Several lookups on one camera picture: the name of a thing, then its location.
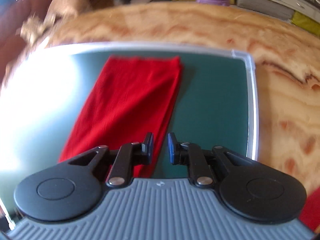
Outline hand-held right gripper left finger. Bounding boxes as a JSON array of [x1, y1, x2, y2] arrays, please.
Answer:
[[59, 132, 154, 187]]

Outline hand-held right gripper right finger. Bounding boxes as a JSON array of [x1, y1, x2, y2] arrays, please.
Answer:
[[168, 132, 262, 187]]

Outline red knit garment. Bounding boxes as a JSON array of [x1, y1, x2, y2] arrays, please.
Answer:
[[58, 56, 183, 178]]

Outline red cloth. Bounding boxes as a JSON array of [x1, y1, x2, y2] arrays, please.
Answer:
[[299, 187, 320, 233]]

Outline white lace-up shoes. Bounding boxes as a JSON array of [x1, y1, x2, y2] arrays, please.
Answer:
[[20, 14, 57, 46]]

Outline beige quilted cushion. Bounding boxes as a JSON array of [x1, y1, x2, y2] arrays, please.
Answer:
[[49, 0, 88, 18]]

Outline brown leather sofa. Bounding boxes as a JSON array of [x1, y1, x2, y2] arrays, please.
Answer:
[[0, 0, 113, 63]]

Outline green board with silver frame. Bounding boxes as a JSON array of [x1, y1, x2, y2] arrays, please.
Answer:
[[0, 42, 258, 232]]

